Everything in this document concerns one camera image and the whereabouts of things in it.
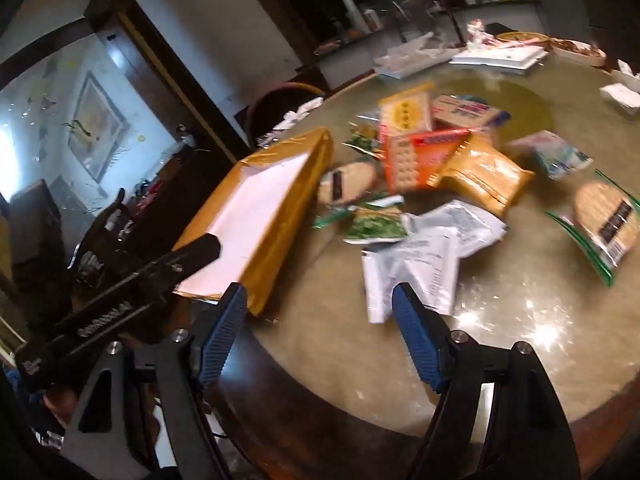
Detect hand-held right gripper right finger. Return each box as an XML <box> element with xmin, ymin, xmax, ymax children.
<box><xmin>392</xmin><ymin>283</ymin><xmax>582</xmax><ymax>480</ymax></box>

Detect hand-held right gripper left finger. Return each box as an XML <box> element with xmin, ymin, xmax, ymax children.
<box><xmin>61</xmin><ymin>282</ymin><xmax>249</xmax><ymax>480</ymax></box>

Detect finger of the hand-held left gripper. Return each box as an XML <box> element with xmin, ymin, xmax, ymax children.
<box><xmin>131</xmin><ymin>234</ymin><xmax>222</xmax><ymax>302</ymax></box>
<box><xmin>70</xmin><ymin>187</ymin><xmax>132</xmax><ymax>281</ymax></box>

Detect white plastic packet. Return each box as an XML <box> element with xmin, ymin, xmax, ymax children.
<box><xmin>361</xmin><ymin>227</ymin><xmax>462</xmax><ymax>324</ymax></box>

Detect yellow taped cardboard tray box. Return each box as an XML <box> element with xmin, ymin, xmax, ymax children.
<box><xmin>174</xmin><ymin>126</ymin><xmax>334</xmax><ymax>317</ymax></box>

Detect silver foil packet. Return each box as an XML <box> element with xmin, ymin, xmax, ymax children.
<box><xmin>406</xmin><ymin>200</ymin><xmax>509</xmax><ymax>263</ymax></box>

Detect small green snack packet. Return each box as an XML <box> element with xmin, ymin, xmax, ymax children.
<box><xmin>345</xmin><ymin>120</ymin><xmax>382</xmax><ymax>162</ymax></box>
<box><xmin>344</xmin><ymin>204</ymin><xmax>408</xmax><ymax>246</ymax></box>

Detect round cracker packet green edged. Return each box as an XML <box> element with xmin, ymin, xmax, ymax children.
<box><xmin>544</xmin><ymin>169</ymin><xmax>640</xmax><ymax>288</ymax></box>
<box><xmin>312</xmin><ymin>159</ymin><xmax>381</xmax><ymax>229</ymax></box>

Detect yellow brown snack packet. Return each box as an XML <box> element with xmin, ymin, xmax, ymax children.
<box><xmin>439</xmin><ymin>132</ymin><xmax>537</xmax><ymax>217</ymax></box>

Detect orange red cracker packet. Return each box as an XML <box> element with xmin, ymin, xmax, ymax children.
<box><xmin>384</xmin><ymin>128</ymin><xmax>472</xmax><ymax>195</ymax></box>

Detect white blue green snack packet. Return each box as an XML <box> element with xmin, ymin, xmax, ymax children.
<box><xmin>507</xmin><ymin>130</ymin><xmax>595</xmax><ymax>181</ymax></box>

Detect shallow bowl of snacks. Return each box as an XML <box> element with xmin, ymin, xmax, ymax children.
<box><xmin>549</xmin><ymin>38</ymin><xmax>609</xmax><ymax>67</ymax></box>

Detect person's left hand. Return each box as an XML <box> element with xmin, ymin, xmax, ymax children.
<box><xmin>42</xmin><ymin>385</ymin><xmax>81</xmax><ymax>430</ymax></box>

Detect dark low cabinet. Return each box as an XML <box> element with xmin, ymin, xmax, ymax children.
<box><xmin>9</xmin><ymin>179</ymin><xmax>67</xmax><ymax>273</ymax></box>

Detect crumpled white wrappers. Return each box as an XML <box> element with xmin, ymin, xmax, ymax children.
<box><xmin>257</xmin><ymin>96</ymin><xmax>325</xmax><ymax>145</ymax></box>

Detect dark wooden chair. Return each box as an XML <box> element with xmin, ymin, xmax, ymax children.
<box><xmin>246</xmin><ymin>81</ymin><xmax>327</xmax><ymax>148</ymax></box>

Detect yellow cracker packet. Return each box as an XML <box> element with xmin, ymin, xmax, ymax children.
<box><xmin>378</xmin><ymin>83</ymin><xmax>435</xmax><ymax>137</ymax></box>

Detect pink and blue biscuit packet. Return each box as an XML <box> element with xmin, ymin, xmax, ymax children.
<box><xmin>431</xmin><ymin>94</ymin><xmax>512</xmax><ymax>129</ymax></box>

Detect yellow glass turntable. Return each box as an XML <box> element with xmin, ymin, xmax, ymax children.
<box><xmin>372</xmin><ymin>76</ymin><xmax>557</xmax><ymax>161</ymax></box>

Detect white foam tray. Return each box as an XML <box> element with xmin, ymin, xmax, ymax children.
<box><xmin>374</xmin><ymin>40</ymin><xmax>460</xmax><ymax>81</ymax></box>

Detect long white tray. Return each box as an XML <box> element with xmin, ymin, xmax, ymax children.
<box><xmin>448</xmin><ymin>44</ymin><xmax>549</xmax><ymax>69</ymax></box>

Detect stack of white cups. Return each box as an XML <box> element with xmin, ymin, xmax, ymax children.
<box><xmin>342</xmin><ymin>0</ymin><xmax>370</xmax><ymax>37</ymax></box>

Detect clear plastic cover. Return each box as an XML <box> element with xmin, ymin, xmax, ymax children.
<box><xmin>371</xmin><ymin>0</ymin><xmax>463</xmax><ymax>58</ymax></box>

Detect woven basket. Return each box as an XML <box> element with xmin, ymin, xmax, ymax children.
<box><xmin>496</xmin><ymin>31</ymin><xmax>549</xmax><ymax>47</ymax></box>

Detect white crumpled tissue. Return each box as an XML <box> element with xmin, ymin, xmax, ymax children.
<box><xmin>599</xmin><ymin>59</ymin><xmax>640</xmax><ymax>117</ymax></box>

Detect framed wall painting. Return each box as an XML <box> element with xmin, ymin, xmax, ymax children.
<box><xmin>66</xmin><ymin>71</ymin><xmax>130</xmax><ymax>184</ymax></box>

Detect dark wooden door frame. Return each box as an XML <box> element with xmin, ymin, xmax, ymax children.
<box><xmin>84</xmin><ymin>0</ymin><xmax>251</xmax><ymax>161</ymax></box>

